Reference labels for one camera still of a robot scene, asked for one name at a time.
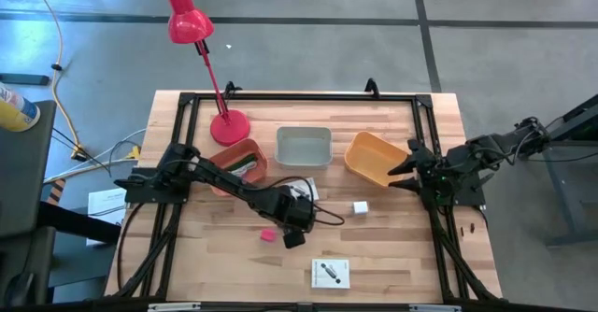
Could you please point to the pink cube charger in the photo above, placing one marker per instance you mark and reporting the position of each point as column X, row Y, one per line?
column 268, row 236

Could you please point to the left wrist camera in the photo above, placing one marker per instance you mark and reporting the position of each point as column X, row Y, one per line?
column 294, row 239

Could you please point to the yellow plug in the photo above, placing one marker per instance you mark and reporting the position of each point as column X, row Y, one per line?
column 134, row 152

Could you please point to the silver bracket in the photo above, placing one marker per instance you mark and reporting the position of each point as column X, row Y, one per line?
column 173, row 307
column 434, row 308

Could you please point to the white paper sheet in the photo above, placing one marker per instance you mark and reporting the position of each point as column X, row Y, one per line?
column 105, row 200

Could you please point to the dark grey cart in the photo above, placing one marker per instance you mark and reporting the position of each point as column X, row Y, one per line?
column 23, row 172

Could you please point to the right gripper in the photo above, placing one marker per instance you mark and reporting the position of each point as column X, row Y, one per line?
column 430, row 172

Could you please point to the grey plastic bin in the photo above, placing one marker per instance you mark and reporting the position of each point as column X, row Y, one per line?
column 303, row 148

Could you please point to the yellow plastic bin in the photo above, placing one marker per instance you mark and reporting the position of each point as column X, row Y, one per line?
column 369, row 158

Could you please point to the white card reader box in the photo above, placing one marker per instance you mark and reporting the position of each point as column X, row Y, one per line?
column 338, row 279
column 308, row 191

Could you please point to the yellow black hazard tape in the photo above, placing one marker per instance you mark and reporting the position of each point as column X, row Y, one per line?
column 56, row 191

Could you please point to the black floor strip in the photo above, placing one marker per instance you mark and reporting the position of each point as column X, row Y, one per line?
column 23, row 79

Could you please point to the black side table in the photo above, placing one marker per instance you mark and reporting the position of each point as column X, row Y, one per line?
column 574, row 186

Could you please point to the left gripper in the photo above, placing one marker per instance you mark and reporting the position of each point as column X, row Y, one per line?
column 299, row 211

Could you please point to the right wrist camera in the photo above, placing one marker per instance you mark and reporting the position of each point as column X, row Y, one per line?
column 414, row 147

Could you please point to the yellow wipes canister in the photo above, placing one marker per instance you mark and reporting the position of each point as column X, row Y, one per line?
column 16, row 111

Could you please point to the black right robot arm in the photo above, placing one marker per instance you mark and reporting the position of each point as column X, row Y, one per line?
column 495, row 146

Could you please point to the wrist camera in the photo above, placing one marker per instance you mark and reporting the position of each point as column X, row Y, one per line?
column 294, row 239
column 414, row 147

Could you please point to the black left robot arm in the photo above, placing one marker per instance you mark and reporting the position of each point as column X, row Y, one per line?
column 219, row 176

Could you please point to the red desk lamp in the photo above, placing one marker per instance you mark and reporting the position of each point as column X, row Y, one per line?
column 189, row 22

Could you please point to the black aluminium table frame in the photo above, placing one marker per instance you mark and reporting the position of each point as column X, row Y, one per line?
column 303, row 96

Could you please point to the white cube charger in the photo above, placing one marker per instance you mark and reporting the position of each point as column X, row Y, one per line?
column 360, row 208

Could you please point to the orange-red plastic bin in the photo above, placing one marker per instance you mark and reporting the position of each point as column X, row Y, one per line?
column 243, row 146

